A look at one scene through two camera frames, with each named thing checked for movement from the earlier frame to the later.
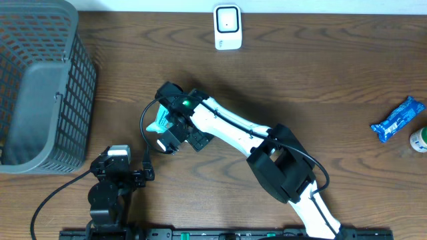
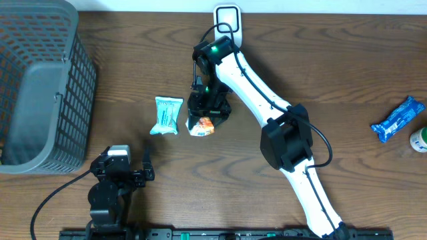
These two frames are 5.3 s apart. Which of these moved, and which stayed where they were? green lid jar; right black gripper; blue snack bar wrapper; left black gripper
Moved: right black gripper
Stayed: left black gripper; blue snack bar wrapper; green lid jar
